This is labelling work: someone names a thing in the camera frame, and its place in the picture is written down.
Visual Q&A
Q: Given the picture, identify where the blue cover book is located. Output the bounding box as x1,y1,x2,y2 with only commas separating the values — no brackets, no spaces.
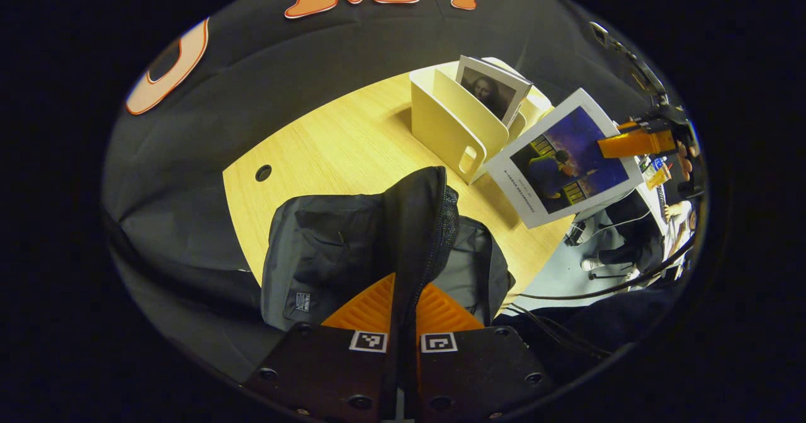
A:
484,88,644,230

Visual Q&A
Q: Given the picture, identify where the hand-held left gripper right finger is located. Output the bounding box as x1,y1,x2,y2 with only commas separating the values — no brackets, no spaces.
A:
412,281,555,420

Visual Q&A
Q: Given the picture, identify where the black schoolbag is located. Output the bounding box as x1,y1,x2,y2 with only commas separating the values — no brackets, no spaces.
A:
260,166,516,348

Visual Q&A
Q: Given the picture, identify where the black floor cable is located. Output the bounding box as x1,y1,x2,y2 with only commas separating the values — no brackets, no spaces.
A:
516,237,696,302

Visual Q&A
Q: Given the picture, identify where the grey portrait cover book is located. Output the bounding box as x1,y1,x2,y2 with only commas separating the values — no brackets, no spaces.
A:
455,55,533,128

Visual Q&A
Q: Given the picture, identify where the white office desk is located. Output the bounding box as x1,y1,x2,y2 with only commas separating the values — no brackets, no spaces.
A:
633,152,674,235

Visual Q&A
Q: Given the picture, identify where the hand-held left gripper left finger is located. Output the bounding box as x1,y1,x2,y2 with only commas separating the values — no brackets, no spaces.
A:
244,273,397,420

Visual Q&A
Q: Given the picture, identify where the white bookshelf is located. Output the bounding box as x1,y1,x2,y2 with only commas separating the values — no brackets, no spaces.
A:
409,58,555,184

